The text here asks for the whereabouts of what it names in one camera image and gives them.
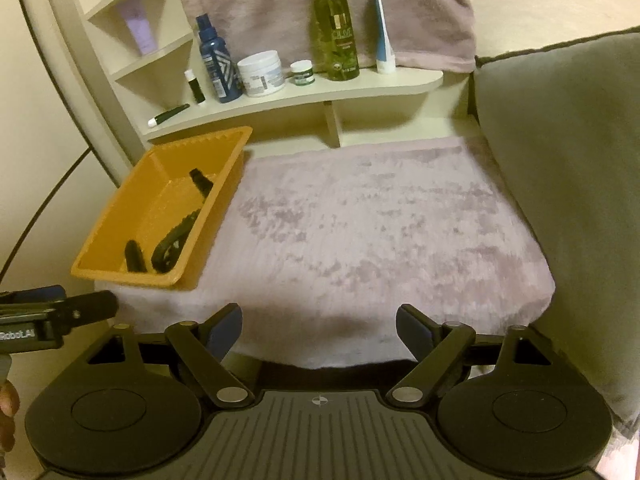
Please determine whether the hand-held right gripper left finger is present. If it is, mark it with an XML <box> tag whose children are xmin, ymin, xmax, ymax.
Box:
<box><xmin>86</xmin><ymin>302</ymin><xmax>257</xmax><ymax>408</ymax></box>

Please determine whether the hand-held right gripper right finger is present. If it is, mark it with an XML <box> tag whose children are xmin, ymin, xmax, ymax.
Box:
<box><xmin>387</xmin><ymin>303</ymin><xmax>557</xmax><ymax>405</ymax></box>

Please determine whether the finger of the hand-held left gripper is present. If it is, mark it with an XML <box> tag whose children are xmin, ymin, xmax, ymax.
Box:
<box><xmin>50</xmin><ymin>291</ymin><xmax>119</xmax><ymax>334</ymax></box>
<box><xmin>0</xmin><ymin>284</ymin><xmax>67</xmax><ymax>307</ymax></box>

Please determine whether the orange plastic tray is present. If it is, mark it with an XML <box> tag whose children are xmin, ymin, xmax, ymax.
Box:
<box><xmin>69</xmin><ymin>125</ymin><xmax>254</xmax><ymax>292</ymax></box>

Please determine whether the dark bead necklace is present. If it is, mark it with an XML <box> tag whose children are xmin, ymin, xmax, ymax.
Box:
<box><xmin>167</xmin><ymin>204</ymin><xmax>204</xmax><ymax>247</ymax></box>

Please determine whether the dark strap watch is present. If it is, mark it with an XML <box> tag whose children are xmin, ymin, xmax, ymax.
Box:
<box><xmin>188</xmin><ymin>168</ymin><xmax>215</xmax><ymax>204</ymax></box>

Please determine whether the person's left hand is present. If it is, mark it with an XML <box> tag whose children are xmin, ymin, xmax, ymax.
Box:
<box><xmin>0</xmin><ymin>379</ymin><xmax>21</xmax><ymax>454</ymax></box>

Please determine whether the lavender fluffy towel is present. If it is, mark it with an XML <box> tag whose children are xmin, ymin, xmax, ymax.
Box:
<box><xmin>92</xmin><ymin>135</ymin><xmax>557</xmax><ymax>372</ymax></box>

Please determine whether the black tube with white cap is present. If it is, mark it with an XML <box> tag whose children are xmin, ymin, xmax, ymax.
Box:
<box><xmin>147</xmin><ymin>103</ymin><xmax>191</xmax><ymax>129</ymax></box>

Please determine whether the grey cushion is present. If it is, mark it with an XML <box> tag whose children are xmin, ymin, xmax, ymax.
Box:
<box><xmin>472</xmin><ymin>29</ymin><xmax>640</xmax><ymax>442</ymax></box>

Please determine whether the white curved panel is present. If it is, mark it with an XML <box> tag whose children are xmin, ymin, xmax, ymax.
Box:
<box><xmin>14</xmin><ymin>0</ymin><xmax>147</xmax><ymax>182</ymax></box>

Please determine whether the lip balm stick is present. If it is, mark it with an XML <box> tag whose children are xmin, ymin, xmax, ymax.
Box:
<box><xmin>183</xmin><ymin>69</ymin><xmax>207</xmax><ymax>106</ymax></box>

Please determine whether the cream wooden shelf unit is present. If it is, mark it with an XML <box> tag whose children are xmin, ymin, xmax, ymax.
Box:
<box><xmin>39</xmin><ymin>0</ymin><xmax>445</xmax><ymax>149</ymax></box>

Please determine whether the white cream jar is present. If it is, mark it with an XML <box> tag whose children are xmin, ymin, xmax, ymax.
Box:
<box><xmin>236</xmin><ymin>50</ymin><xmax>287</xmax><ymax>98</ymax></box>

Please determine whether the blue spray bottle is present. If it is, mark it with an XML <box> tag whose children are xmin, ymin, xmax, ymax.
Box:
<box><xmin>196</xmin><ymin>14</ymin><xmax>244</xmax><ymax>105</ymax></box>

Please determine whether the small green-label jar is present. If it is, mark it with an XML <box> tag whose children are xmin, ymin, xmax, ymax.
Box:
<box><xmin>289</xmin><ymin>60</ymin><xmax>315</xmax><ymax>86</ymax></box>

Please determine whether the purple tube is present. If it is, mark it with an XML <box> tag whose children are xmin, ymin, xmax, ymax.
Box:
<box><xmin>122</xmin><ymin>2</ymin><xmax>159</xmax><ymax>56</ymax></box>

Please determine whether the blue and white tube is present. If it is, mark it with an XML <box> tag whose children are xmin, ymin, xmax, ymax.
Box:
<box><xmin>370</xmin><ymin>0</ymin><xmax>397</xmax><ymax>75</ymax></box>

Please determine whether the green oil spray bottle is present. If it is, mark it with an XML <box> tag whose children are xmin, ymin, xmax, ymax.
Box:
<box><xmin>313</xmin><ymin>0</ymin><xmax>361</xmax><ymax>82</ymax></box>

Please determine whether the hanging pink towel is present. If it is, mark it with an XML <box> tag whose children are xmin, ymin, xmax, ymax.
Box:
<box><xmin>170</xmin><ymin>0</ymin><xmax>476</xmax><ymax>74</ymax></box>

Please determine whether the thin black cable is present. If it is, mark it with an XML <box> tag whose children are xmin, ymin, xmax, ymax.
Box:
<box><xmin>0</xmin><ymin>147</ymin><xmax>92</xmax><ymax>282</ymax></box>

